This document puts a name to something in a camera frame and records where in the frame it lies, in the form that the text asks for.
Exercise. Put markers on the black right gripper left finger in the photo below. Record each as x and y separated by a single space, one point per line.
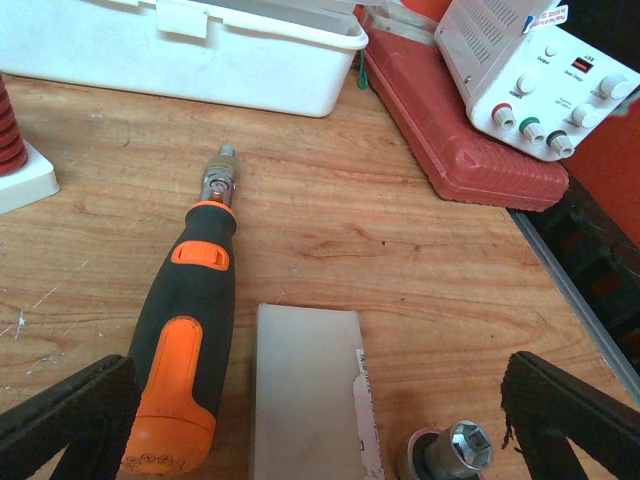
88 415

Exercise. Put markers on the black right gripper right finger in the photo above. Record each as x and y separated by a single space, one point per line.
547 410

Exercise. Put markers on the large red spring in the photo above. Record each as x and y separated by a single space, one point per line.
13 153

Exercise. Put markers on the orange black screwdriver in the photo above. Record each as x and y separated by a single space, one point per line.
182 339

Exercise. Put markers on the translucent box with orange label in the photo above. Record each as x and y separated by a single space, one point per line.
313 415

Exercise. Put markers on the white peg board fixture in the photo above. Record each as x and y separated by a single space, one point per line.
32 182

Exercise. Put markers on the red plastic tool case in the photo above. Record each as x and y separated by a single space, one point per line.
461 163

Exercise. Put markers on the white bench power supply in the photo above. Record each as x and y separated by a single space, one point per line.
540 76

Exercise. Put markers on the white plastic storage box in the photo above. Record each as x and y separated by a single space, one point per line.
283 56

